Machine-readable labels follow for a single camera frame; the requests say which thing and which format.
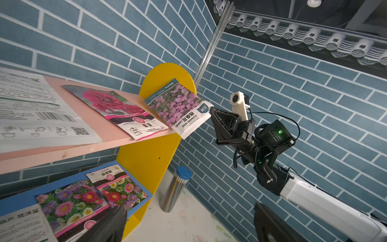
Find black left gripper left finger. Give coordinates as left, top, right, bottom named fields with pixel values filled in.
left=77, top=206, right=127, bottom=242

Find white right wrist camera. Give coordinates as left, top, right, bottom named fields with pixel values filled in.
left=230, top=91, right=251, bottom=121

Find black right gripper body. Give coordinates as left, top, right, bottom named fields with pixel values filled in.
left=216, top=118, right=256, bottom=151

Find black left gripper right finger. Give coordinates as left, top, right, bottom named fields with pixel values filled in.
left=254, top=203, right=307, bottom=242

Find yellow wooden shelf unit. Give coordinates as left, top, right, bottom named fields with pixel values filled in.
left=1, top=63, right=196, bottom=241

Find purple flower seed packet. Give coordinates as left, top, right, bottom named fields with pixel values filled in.
left=145, top=79, right=213, bottom=139

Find clear pencil tube blue lid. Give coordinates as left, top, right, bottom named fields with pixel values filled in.
left=160, top=166, right=192, bottom=213

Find pink aster seed packet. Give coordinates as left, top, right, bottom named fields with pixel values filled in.
left=36, top=179, right=109, bottom=242

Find aluminium corner post right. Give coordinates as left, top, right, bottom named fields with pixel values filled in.
left=194, top=1, right=235, bottom=88

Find white text back seed packet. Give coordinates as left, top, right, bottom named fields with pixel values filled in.
left=1, top=68, right=102, bottom=153

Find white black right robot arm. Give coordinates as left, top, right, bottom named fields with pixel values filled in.
left=210, top=107, right=387, bottom=242

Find white text packet lower shelf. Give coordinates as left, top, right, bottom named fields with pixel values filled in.
left=1, top=213, right=57, bottom=242

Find pink hollyhock seed packet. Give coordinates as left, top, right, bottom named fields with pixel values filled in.
left=62, top=85, right=169, bottom=141

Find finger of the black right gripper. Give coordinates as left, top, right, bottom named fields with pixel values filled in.
left=210, top=107, right=241, bottom=142

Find mixed aster flower seed packet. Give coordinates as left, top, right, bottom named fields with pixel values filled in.
left=86, top=164, right=150, bottom=211

